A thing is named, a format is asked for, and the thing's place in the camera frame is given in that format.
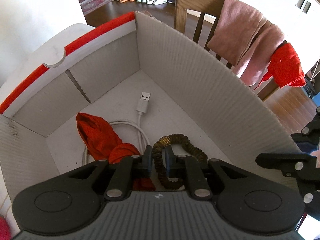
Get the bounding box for olive green hair scrunchie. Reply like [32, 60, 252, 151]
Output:
[152, 134, 208, 190]

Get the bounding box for red knotted cloth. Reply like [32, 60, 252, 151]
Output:
[75, 112, 156, 192]

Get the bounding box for red and white cardboard box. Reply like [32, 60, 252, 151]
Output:
[1, 12, 298, 198]

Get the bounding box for red cloth on chair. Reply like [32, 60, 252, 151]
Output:
[258, 43, 306, 88]

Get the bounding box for pink towel on chair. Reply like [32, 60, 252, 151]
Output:
[207, 0, 285, 87]

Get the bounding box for pink strawberry plush toy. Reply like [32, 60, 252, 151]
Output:
[0, 216, 11, 240]

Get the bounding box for wooden chair behind box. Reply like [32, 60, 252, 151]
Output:
[174, 0, 288, 101]

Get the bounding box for white usb cable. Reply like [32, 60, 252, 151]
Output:
[81, 91, 152, 166]

